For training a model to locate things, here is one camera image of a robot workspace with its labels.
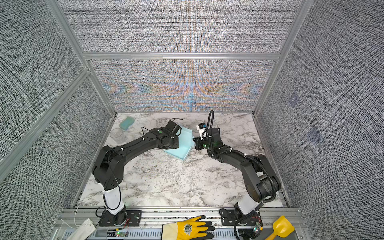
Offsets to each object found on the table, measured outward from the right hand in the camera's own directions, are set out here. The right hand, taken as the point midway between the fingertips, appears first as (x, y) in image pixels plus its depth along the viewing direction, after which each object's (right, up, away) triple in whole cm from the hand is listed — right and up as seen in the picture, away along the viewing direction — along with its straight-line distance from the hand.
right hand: (193, 138), depth 91 cm
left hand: (-11, -4, 0) cm, 12 cm away
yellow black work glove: (-1, -40, -23) cm, 46 cm away
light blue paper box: (-5, -3, -1) cm, 5 cm away
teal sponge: (-50, +10, +22) cm, 56 cm away
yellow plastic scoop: (+42, -41, -20) cm, 62 cm away
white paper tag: (-51, -42, -22) cm, 70 cm away
